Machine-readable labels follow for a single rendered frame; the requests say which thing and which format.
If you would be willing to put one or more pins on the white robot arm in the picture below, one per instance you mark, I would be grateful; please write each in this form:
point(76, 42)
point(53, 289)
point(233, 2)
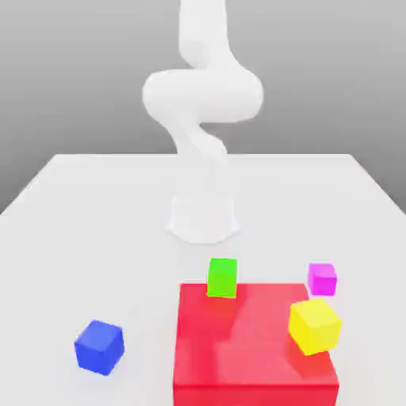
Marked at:
point(203, 95)

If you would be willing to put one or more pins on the small blue cube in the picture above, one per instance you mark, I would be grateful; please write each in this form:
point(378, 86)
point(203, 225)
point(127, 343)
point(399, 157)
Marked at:
point(99, 348)

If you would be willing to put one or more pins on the large red box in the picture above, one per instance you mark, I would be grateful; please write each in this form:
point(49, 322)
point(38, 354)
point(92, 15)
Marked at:
point(250, 352)

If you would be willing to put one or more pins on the small green cube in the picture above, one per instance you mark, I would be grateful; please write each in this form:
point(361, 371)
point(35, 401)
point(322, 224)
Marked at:
point(222, 278)

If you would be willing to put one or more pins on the small magenta cube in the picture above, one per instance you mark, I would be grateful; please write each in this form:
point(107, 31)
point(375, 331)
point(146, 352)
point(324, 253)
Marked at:
point(322, 279)

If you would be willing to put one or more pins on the small yellow cube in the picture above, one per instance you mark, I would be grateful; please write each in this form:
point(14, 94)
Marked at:
point(314, 326)

